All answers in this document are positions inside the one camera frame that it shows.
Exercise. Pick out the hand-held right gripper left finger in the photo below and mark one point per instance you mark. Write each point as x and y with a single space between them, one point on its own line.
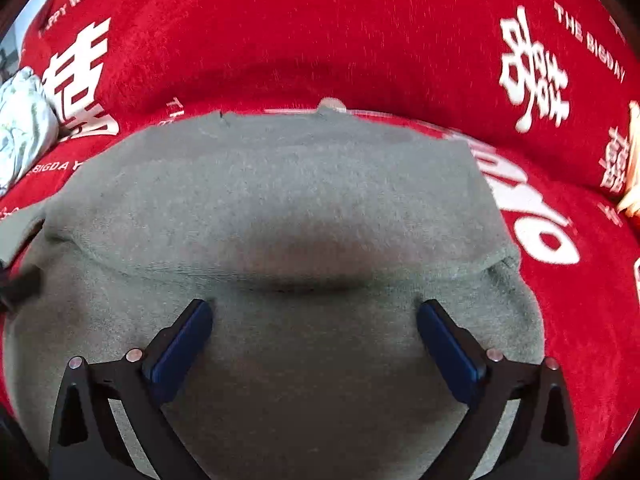
182 345

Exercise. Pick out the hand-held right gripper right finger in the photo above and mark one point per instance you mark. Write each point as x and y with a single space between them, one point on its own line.
447 345

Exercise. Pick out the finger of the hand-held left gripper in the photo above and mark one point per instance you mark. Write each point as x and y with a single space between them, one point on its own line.
20 287

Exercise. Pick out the grey knit sweater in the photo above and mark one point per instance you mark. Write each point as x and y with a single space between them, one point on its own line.
300 185

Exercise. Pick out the pale patterned cloth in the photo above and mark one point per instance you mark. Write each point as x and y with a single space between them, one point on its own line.
22 125

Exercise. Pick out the beige and red bag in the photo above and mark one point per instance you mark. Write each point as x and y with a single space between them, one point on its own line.
633 160

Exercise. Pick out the red printed blanket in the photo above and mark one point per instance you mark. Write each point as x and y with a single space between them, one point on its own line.
300 35

